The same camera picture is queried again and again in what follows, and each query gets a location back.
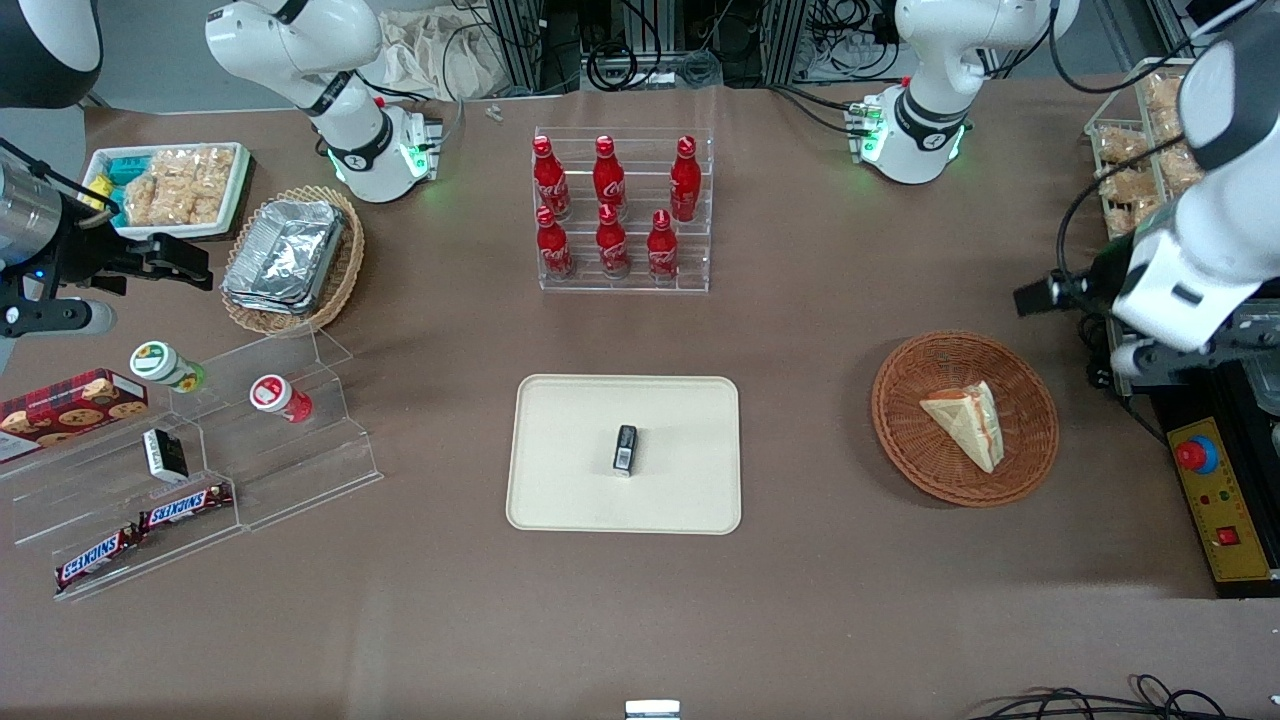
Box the small black and white box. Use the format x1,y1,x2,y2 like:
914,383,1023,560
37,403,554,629
142,427,190,484

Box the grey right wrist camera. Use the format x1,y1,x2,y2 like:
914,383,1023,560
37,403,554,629
0,299,117,338

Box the red cookie box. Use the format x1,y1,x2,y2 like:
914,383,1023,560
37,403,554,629
0,367,150,464

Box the light wicker basket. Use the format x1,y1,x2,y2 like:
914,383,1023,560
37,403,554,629
219,185,366,337

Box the stacked aluminium foil trays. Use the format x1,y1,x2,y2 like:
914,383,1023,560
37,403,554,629
221,199,347,317

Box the triangular sandwich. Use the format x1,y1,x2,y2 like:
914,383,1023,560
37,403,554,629
919,380,1005,475

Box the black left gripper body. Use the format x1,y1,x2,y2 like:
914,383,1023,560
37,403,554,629
1056,238,1135,321

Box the red cola bottle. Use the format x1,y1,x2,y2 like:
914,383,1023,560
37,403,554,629
669,136,703,224
535,206,577,281
592,135,628,217
595,203,632,278
645,209,681,284
532,135,573,222

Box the aluminium frame post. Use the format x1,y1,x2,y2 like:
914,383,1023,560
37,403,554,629
762,0,813,87
488,0,583,97

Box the yellow emergency stop box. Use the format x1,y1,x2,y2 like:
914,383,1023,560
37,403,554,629
1166,416,1279,584

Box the white rectangular snack tray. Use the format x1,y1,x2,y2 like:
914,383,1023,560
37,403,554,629
81,142,252,242

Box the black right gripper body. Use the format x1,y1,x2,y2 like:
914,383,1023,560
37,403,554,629
55,224,158,297

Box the bagged rice crackers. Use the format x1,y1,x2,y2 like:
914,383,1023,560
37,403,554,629
121,170,197,228
150,147,237,225

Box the black warming appliance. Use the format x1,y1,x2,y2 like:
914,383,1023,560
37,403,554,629
1085,305,1280,601

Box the red cup with white lid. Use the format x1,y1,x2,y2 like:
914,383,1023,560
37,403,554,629
248,373,314,424

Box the clear acrylic stepped shelf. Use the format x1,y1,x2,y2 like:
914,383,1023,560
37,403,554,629
0,398,244,603
168,324,385,533

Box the white wire rack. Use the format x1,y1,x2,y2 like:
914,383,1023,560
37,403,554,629
1084,56,1211,241

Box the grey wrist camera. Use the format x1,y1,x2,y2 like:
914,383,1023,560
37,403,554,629
1109,339,1173,384
0,299,117,338

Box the brown wicker basket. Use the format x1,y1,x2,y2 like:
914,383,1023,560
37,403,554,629
871,331,1060,508

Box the black floor cables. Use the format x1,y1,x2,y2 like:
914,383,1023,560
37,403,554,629
965,674,1256,720

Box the cream plastic tray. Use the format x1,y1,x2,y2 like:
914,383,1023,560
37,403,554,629
506,375,743,536

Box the snickers chocolate bar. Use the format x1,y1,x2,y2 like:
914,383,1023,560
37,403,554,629
54,526,142,592
137,483,234,532

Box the clear acrylic bottle rack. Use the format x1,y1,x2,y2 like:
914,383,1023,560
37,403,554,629
532,126,714,295

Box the black base cables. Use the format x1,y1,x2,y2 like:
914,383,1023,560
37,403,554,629
768,84,863,137

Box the coiled black cable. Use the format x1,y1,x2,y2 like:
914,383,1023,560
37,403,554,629
584,40,642,93

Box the green cup with sunflower lid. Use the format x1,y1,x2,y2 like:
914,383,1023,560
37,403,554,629
129,340,207,394

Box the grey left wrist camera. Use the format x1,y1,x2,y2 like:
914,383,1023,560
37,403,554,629
1109,339,1173,384

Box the beige cloth bag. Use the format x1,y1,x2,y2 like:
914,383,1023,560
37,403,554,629
372,6,503,102

